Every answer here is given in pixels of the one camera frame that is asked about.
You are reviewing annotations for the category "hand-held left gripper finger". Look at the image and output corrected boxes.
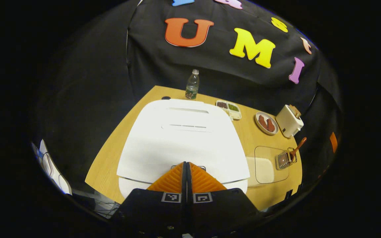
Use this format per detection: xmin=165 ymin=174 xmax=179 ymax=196
xmin=187 ymin=161 xmax=267 ymax=238
xmin=111 ymin=161 xmax=188 ymax=238

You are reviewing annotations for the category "white rice cooker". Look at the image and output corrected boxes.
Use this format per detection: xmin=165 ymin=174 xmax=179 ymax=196
xmin=116 ymin=99 xmax=250 ymax=199

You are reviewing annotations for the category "white toaster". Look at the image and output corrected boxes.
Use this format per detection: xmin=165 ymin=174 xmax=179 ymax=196
xmin=275 ymin=104 xmax=304 ymax=139

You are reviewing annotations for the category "clear plastic container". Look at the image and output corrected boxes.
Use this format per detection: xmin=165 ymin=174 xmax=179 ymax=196
xmin=245 ymin=146 xmax=291 ymax=188

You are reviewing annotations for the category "white round plate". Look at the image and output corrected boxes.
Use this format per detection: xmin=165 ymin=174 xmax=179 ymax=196
xmin=255 ymin=111 xmax=279 ymax=136

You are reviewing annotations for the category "white divided grain tray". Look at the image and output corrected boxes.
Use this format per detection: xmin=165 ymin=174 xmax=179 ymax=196
xmin=216 ymin=99 xmax=242 ymax=121

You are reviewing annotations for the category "clear plastic water bottle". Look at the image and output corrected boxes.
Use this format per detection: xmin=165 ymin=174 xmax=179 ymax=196
xmin=185 ymin=69 xmax=200 ymax=100

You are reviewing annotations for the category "black backdrop cloth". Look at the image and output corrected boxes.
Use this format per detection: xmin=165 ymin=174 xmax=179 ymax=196
xmin=33 ymin=0 xmax=343 ymax=195

